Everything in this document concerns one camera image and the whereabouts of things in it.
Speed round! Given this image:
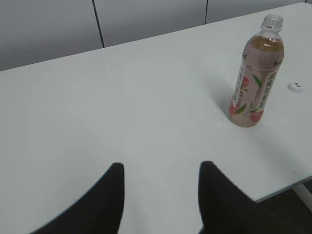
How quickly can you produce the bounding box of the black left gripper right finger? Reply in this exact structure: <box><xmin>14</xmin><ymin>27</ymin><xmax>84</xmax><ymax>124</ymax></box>
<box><xmin>198</xmin><ymin>161</ymin><xmax>306</xmax><ymax>234</ymax></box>

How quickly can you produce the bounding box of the pink peach tea bottle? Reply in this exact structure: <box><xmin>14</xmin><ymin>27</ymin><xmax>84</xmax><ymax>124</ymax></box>
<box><xmin>229</xmin><ymin>15</ymin><xmax>285</xmax><ymax>128</ymax></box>

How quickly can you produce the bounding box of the white table leg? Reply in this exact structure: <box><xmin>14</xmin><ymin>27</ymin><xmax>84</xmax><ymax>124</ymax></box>
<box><xmin>292</xmin><ymin>183</ymin><xmax>312</xmax><ymax>212</ymax></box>

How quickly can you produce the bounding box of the white bottle cap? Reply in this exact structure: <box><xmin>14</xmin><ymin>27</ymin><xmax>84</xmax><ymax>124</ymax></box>
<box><xmin>288</xmin><ymin>82</ymin><xmax>304</xmax><ymax>94</ymax></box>

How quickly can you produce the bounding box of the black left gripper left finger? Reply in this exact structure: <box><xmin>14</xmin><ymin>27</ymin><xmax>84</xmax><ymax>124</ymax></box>
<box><xmin>33</xmin><ymin>163</ymin><xmax>125</xmax><ymax>234</ymax></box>

